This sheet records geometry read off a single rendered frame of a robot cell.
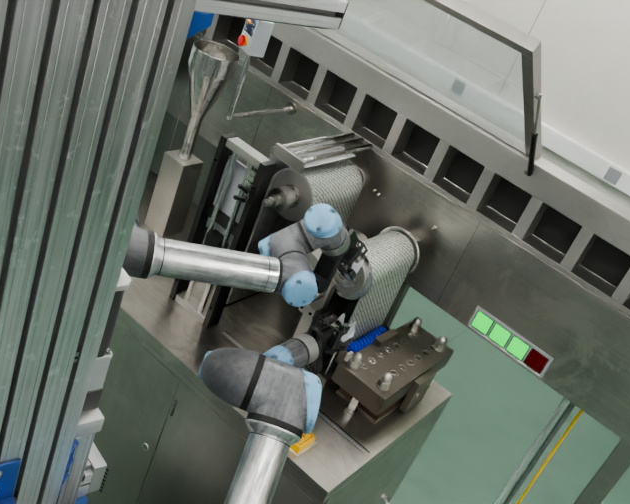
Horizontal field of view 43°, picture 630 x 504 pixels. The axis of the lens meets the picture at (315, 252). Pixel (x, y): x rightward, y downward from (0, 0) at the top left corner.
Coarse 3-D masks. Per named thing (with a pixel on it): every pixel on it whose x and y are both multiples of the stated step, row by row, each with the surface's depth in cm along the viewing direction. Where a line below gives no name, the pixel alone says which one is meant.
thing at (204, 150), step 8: (176, 128) 284; (184, 128) 281; (176, 136) 284; (200, 136) 278; (176, 144) 285; (200, 144) 279; (208, 144) 276; (200, 152) 279; (208, 152) 277; (208, 160) 278; (208, 168) 279; (200, 176) 282; (200, 184) 283; (200, 192) 284; (192, 200) 287; (400, 288) 243; (408, 288) 245; (400, 296) 244; (392, 304) 246; (400, 304) 248; (392, 312) 247; (384, 320) 249; (392, 320) 251
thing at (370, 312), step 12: (384, 288) 222; (396, 288) 230; (360, 300) 213; (372, 300) 220; (384, 300) 228; (360, 312) 218; (372, 312) 226; (384, 312) 234; (348, 324) 217; (360, 324) 224; (372, 324) 232; (360, 336) 230
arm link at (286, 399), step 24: (264, 360) 159; (264, 384) 156; (288, 384) 157; (312, 384) 158; (240, 408) 159; (264, 408) 155; (288, 408) 155; (312, 408) 156; (264, 432) 155; (288, 432) 154; (264, 456) 153; (240, 480) 152; (264, 480) 152
